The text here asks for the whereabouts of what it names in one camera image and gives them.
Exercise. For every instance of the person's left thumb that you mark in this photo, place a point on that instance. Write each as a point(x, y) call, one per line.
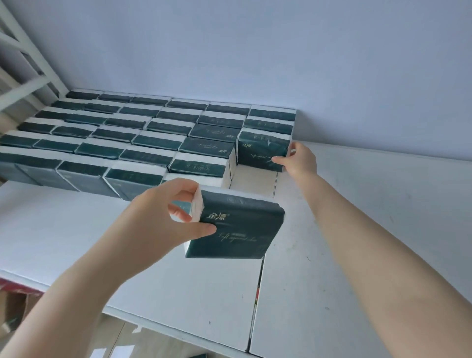
point(191, 230)

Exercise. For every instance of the person's left hand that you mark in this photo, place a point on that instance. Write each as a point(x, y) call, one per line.
point(155, 221)

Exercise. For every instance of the person's right hand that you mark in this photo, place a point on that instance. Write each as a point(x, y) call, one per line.
point(302, 160)

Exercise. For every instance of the red flat object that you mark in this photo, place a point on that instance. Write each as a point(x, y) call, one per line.
point(18, 286)

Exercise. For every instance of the person's left middle finger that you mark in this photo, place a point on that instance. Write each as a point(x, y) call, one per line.
point(180, 214)

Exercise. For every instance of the person's right thumb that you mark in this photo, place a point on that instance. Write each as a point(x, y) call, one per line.
point(282, 161)

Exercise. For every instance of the person's right forearm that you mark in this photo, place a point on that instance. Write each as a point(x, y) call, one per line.
point(376, 258)

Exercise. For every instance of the brown cardboard box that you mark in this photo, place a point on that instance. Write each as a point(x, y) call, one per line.
point(13, 308)

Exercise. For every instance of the person's left forearm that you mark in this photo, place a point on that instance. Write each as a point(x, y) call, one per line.
point(66, 302)

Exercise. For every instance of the rows of green tissue packets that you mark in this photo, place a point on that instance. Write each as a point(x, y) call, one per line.
point(110, 144)

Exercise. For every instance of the dark green tissue pack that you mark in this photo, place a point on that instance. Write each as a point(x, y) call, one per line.
point(258, 149)
point(236, 228)

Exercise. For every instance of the white metal shelf frame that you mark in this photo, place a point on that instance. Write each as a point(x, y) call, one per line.
point(25, 62)

